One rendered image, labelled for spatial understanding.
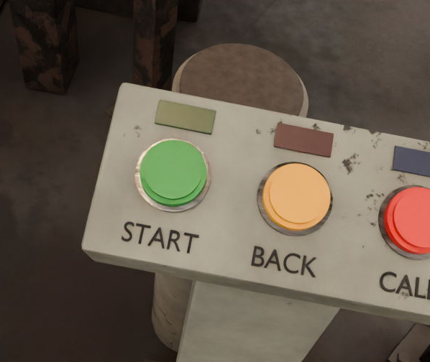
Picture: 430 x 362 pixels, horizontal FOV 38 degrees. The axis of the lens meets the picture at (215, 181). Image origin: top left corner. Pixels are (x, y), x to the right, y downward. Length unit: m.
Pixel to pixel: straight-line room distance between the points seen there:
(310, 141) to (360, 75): 0.98
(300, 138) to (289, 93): 0.16
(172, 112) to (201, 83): 0.15
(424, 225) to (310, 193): 0.07
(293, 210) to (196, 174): 0.06
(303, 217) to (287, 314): 0.10
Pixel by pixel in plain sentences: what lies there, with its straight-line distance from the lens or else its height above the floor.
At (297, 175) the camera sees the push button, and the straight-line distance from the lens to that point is 0.37.
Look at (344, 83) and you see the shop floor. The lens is 1.33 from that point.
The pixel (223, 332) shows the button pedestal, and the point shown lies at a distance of 0.49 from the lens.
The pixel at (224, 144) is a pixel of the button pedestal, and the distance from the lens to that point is 0.38.
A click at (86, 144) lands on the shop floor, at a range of 1.15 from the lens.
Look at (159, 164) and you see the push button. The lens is 0.37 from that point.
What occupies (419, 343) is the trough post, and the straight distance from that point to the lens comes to 1.05.
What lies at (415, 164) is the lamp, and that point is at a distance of 0.40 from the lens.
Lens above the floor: 0.91
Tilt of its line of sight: 55 degrees down
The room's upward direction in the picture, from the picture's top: 12 degrees clockwise
